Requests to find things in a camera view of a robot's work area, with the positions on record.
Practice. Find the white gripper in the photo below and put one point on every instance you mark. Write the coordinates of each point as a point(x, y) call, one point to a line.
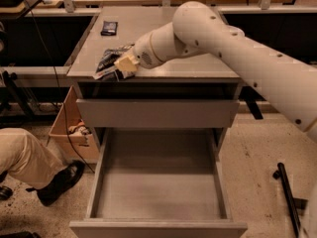
point(144, 52)

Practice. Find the blue chip bag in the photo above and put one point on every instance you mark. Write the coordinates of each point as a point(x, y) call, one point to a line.
point(106, 69)

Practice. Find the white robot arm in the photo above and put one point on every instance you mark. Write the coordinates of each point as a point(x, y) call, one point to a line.
point(288, 84)

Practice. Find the closed upper drawer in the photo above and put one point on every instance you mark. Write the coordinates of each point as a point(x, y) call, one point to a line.
point(157, 113)

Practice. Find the grey drawer cabinet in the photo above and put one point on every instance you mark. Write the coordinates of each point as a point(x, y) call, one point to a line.
point(203, 77)

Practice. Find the open middle drawer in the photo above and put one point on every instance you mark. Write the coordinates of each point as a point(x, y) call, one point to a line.
point(158, 184)

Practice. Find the small dark snack packet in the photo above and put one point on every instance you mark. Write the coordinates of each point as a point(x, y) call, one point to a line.
point(109, 28)

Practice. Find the cardboard box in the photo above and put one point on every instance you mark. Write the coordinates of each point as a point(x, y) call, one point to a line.
point(70, 133)

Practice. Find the black shoe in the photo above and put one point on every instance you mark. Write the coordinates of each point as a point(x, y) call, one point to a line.
point(5, 192)
point(61, 183)

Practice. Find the person's leg in khaki trousers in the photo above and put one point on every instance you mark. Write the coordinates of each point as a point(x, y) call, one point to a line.
point(26, 159)

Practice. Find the black metal stand leg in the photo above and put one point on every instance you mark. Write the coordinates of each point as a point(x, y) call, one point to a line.
point(293, 203)

